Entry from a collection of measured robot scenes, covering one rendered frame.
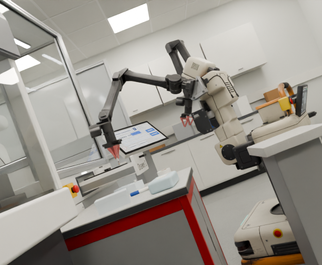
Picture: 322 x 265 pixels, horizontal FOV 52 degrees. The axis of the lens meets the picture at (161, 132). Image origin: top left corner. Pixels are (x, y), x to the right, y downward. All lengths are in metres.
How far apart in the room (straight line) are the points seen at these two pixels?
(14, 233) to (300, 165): 1.08
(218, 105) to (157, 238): 1.15
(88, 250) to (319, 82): 5.39
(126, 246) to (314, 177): 0.79
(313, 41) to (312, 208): 5.02
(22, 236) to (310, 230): 1.09
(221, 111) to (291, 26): 4.27
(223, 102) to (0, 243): 1.62
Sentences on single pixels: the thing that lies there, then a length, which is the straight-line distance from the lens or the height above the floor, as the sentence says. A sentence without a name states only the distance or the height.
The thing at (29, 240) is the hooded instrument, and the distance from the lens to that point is 0.87.
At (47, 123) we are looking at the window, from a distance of 1.83.
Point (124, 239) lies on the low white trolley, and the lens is 1.22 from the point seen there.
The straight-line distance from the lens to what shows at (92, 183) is 1.82.
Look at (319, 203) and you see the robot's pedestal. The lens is 1.49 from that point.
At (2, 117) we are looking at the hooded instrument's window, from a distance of 0.98.
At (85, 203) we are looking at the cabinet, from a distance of 1.85.
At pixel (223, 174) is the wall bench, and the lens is 4.94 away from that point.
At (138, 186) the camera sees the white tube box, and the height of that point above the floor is 0.78.
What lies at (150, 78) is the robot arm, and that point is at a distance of 2.10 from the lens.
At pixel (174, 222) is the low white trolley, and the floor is 0.65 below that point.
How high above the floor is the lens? 0.91
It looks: 2 degrees up
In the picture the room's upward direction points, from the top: 22 degrees counter-clockwise
